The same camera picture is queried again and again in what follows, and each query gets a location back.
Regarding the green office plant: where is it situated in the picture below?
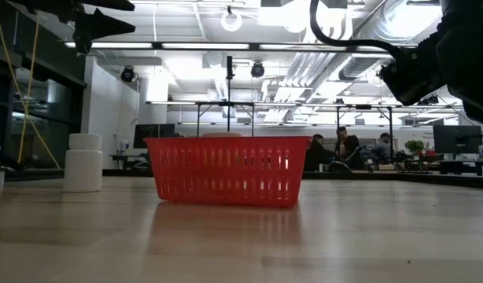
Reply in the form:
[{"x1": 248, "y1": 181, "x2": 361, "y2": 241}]
[{"x1": 404, "y1": 139, "x2": 426, "y2": 155}]

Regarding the black camera cable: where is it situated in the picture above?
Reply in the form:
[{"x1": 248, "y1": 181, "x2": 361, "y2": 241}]
[{"x1": 308, "y1": 0, "x2": 402, "y2": 54}]

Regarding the yellow cable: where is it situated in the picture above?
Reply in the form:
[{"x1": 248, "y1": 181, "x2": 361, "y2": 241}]
[
  {"x1": 0, "y1": 2, "x2": 61, "y2": 170},
  {"x1": 17, "y1": 17, "x2": 40, "y2": 164}
]

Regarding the person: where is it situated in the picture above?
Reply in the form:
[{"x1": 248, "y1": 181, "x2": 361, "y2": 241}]
[
  {"x1": 334, "y1": 125, "x2": 361, "y2": 160},
  {"x1": 303, "y1": 133, "x2": 337, "y2": 172},
  {"x1": 367, "y1": 132, "x2": 393, "y2": 164}
]

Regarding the black round spotlight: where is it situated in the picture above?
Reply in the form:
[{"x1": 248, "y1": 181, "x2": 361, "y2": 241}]
[
  {"x1": 120, "y1": 65, "x2": 137, "y2": 83},
  {"x1": 250, "y1": 61, "x2": 266, "y2": 79}
]

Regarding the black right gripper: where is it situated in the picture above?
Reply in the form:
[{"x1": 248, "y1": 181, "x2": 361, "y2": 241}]
[{"x1": 437, "y1": 23, "x2": 483, "y2": 129}]

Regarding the red plastic basket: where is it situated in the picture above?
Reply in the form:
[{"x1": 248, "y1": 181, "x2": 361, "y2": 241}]
[{"x1": 144, "y1": 135, "x2": 313, "y2": 209}]

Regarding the black metal rig frame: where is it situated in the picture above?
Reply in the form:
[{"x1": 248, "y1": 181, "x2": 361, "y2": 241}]
[
  {"x1": 194, "y1": 101, "x2": 256, "y2": 138},
  {"x1": 334, "y1": 104, "x2": 395, "y2": 168}
]

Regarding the black tripod stand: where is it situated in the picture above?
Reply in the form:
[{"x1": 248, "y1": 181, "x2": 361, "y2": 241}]
[{"x1": 224, "y1": 54, "x2": 235, "y2": 134}]

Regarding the white pill bottle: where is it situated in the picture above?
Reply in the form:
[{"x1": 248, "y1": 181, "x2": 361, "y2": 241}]
[{"x1": 63, "y1": 133, "x2": 104, "y2": 193}]

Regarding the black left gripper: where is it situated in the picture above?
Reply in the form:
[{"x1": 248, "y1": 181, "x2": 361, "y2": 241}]
[{"x1": 48, "y1": 0, "x2": 136, "y2": 55}]

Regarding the black overhead light bar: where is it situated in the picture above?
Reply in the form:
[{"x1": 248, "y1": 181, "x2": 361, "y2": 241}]
[{"x1": 64, "y1": 40, "x2": 419, "y2": 54}]

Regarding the white ring lamp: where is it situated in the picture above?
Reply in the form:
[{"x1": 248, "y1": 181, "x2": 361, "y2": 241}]
[{"x1": 220, "y1": 9, "x2": 243, "y2": 33}]

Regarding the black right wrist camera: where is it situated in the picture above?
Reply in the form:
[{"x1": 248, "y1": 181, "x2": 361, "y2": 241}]
[{"x1": 378, "y1": 39, "x2": 449, "y2": 106}]

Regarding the black computer monitor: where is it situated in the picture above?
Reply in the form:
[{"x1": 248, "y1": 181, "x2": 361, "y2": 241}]
[
  {"x1": 433, "y1": 124, "x2": 483, "y2": 156},
  {"x1": 133, "y1": 123, "x2": 176, "y2": 149}
]

